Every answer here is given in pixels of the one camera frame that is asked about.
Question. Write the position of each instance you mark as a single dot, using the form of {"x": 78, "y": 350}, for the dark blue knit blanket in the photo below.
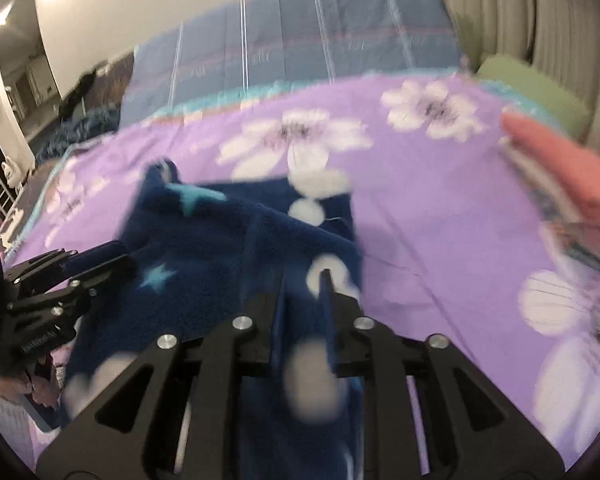
{"x": 75, "y": 135}

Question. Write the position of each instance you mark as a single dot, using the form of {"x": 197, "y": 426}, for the purple floral bed sheet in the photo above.
{"x": 430, "y": 200}

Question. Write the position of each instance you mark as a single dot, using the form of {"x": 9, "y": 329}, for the black cloth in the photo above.
{"x": 80, "y": 92}

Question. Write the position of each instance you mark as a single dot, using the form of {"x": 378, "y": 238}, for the patterned folded clothes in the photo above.
{"x": 575, "y": 240}

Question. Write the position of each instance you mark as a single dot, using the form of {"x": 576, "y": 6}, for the pink folded cloth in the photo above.
{"x": 565, "y": 170}

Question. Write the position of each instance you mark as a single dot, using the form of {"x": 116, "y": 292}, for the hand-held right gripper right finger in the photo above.
{"x": 328, "y": 322}

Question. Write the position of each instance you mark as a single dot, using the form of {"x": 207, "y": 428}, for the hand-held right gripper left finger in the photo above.
{"x": 279, "y": 322}

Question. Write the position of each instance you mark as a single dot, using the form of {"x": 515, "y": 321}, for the beige curtain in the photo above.
{"x": 545, "y": 15}

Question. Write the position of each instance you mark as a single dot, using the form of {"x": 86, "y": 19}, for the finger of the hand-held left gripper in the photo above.
{"x": 105, "y": 270}
{"x": 97, "y": 252}

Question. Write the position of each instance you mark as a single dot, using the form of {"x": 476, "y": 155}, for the navy star fleece garment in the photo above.
{"x": 205, "y": 260}

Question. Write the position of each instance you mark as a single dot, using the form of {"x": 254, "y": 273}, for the person's left hand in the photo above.
{"x": 45, "y": 382}

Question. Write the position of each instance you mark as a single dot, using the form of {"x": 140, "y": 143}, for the green pillow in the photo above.
{"x": 535, "y": 90}

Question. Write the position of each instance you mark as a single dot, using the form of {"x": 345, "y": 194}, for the blue plaid pillow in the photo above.
{"x": 290, "y": 40}

